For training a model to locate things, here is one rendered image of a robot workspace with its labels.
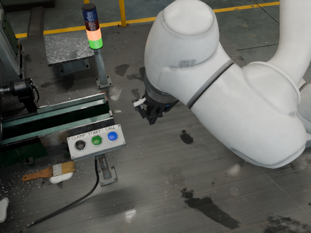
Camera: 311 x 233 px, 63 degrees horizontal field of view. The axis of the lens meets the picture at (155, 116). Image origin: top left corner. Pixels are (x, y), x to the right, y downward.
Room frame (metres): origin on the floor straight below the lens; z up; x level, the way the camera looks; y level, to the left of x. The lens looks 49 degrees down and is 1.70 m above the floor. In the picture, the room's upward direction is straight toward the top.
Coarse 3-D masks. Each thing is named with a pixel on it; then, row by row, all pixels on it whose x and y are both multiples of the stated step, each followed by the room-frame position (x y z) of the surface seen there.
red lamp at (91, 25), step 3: (84, 21) 1.01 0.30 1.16; (93, 21) 1.00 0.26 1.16; (96, 21) 1.01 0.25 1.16; (87, 24) 1.00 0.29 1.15; (90, 24) 1.00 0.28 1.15; (93, 24) 1.00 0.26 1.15; (96, 24) 1.01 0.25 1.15; (87, 27) 1.00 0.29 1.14; (90, 27) 1.00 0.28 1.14; (93, 27) 1.00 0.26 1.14; (96, 27) 1.01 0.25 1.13; (99, 27) 1.02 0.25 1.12; (87, 30) 1.00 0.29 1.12; (90, 30) 1.00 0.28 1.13; (93, 30) 1.00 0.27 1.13; (96, 30) 1.00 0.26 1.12
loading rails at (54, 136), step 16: (96, 96) 0.79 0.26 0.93; (32, 112) 0.70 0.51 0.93; (48, 112) 0.71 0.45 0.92; (64, 112) 0.71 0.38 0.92; (80, 112) 0.72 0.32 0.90; (96, 112) 0.74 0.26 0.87; (16, 128) 0.64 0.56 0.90; (32, 128) 0.65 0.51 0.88; (48, 128) 0.67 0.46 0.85; (64, 128) 0.62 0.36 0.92; (80, 128) 0.62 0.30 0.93; (96, 128) 0.64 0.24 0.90; (0, 144) 0.54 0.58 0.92; (16, 144) 0.54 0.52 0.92; (32, 144) 0.56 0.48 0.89; (48, 144) 0.57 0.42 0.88; (64, 144) 0.59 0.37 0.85; (0, 160) 0.51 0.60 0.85; (16, 160) 0.53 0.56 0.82; (32, 160) 0.53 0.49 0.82
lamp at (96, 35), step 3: (99, 30) 1.02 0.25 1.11; (87, 33) 1.01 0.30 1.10; (90, 33) 1.00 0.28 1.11; (93, 33) 1.00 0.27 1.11; (96, 33) 1.00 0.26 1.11; (99, 33) 1.01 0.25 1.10; (90, 36) 1.00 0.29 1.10; (93, 36) 1.00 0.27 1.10; (96, 36) 1.00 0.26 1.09; (99, 36) 1.01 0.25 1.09; (90, 39) 1.00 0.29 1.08; (93, 39) 1.00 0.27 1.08; (96, 39) 1.00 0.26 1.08
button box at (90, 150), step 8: (104, 128) 0.49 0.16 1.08; (112, 128) 0.50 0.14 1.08; (120, 128) 0.50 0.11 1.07; (72, 136) 0.46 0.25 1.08; (80, 136) 0.46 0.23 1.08; (88, 136) 0.47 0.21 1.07; (104, 136) 0.47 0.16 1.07; (120, 136) 0.47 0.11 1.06; (72, 144) 0.44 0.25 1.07; (88, 144) 0.44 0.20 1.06; (104, 144) 0.45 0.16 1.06; (112, 144) 0.45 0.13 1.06; (120, 144) 0.45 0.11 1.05; (72, 152) 0.42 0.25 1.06; (80, 152) 0.42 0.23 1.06; (88, 152) 0.42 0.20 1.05; (96, 152) 0.42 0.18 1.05; (104, 152) 0.44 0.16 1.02
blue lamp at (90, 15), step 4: (84, 12) 1.00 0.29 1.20; (88, 12) 1.00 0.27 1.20; (92, 12) 1.00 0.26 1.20; (96, 12) 1.02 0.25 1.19; (84, 16) 1.00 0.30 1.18; (88, 16) 1.00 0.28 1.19; (92, 16) 1.00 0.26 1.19; (96, 16) 1.02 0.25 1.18; (88, 20) 1.00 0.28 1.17; (92, 20) 1.00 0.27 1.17
